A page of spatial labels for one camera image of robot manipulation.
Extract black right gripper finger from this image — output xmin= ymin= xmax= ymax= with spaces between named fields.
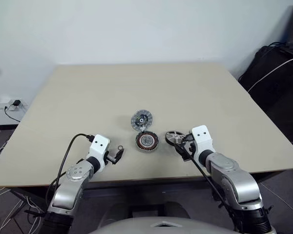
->
xmin=180 ymin=133 xmax=194 ymax=143
xmin=172 ymin=143 xmax=188 ymax=158

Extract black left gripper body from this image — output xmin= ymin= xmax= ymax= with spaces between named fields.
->
xmin=104 ymin=151 xmax=120 ymax=165

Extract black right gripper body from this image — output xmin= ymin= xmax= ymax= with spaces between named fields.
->
xmin=182 ymin=140 xmax=199 ymax=162

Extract black spoked rotor wheel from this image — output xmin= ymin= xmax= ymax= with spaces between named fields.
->
xmin=165 ymin=130 xmax=186 ymax=147

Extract silver round motor end cover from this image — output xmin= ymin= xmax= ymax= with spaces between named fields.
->
xmin=130 ymin=109 xmax=153 ymax=133

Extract motor stator copper windings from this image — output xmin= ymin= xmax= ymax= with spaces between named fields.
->
xmin=136 ymin=131 xmax=159 ymax=153

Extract grey curved robot torso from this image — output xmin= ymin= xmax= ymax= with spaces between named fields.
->
xmin=95 ymin=217 xmax=227 ymax=234

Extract black table leg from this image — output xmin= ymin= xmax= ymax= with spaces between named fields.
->
xmin=8 ymin=187 xmax=51 ymax=213

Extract black fabric bag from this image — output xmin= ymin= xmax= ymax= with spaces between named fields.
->
xmin=238 ymin=45 xmax=293 ymax=144

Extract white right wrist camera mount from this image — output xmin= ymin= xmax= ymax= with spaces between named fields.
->
xmin=190 ymin=125 xmax=214 ymax=169

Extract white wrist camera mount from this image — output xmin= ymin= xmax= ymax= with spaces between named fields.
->
xmin=190 ymin=125 xmax=214 ymax=169
xmin=85 ymin=134 xmax=111 ymax=173

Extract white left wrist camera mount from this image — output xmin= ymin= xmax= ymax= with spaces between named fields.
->
xmin=85 ymin=134 xmax=111 ymax=173

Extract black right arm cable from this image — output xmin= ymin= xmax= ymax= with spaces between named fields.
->
xmin=174 ymin=142 xmax=237 ymax=231

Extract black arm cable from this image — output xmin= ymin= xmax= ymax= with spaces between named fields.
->
xmin=174 ymin=142 xmax=237 ymax=231
xmin=45 ymin=133 xmax=95 ymax=208

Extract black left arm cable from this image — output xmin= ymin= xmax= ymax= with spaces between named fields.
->
xmin=45 ymin=133 xmax=95 ymax=208

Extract white cable over bag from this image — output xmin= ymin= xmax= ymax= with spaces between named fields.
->
xmin=248 ymin=57 xmax=293 ymax=93

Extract black adapter cable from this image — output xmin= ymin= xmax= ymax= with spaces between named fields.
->
xmin=4 ymin=104 xmax=22 ymax=122

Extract white floor cable bundle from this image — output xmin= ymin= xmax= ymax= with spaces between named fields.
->
xmin=0 ymin=140 xmax=43 ymax=234

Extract white wall socket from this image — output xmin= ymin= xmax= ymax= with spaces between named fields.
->
xmin=0 ymin=97 xmax=28 ymax=112

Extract blue cable on bag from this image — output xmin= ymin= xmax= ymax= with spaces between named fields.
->
xmin=268 ymin=41 xmax=288 ymax=49

